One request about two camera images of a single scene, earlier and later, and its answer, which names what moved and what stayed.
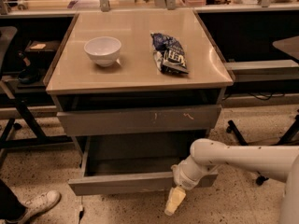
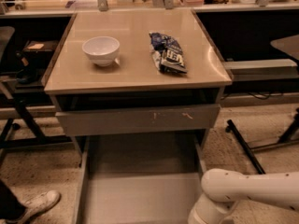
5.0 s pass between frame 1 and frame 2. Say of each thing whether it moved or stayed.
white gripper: moved
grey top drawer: stayed
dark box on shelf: stayed
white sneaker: stayed
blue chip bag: stayed
